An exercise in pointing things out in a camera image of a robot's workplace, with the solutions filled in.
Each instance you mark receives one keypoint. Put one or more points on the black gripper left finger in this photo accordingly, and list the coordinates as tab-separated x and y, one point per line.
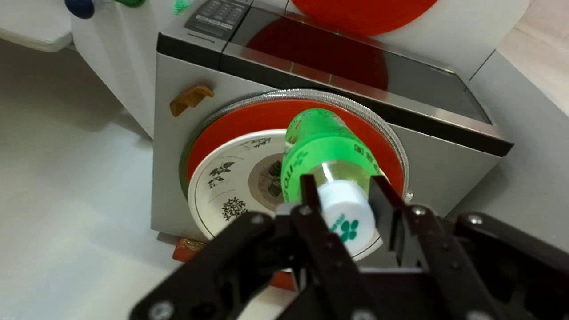
321	249

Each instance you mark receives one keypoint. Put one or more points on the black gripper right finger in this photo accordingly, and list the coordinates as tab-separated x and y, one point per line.
438	260

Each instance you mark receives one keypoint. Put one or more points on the green bottle with white cap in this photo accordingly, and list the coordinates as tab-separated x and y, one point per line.
323	148

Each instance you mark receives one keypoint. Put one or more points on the stainless steel microwave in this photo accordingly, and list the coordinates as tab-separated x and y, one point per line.
415	130

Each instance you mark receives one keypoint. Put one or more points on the white ceramic bowl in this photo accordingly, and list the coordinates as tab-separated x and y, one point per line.
237	183

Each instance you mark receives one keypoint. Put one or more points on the small orange clip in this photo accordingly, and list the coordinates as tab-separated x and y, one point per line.
189	98

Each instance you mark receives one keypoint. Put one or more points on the green magnet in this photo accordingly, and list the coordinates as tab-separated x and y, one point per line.
131	2
182	5

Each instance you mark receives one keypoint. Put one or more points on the blue magnet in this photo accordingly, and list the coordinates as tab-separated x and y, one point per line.
81	7

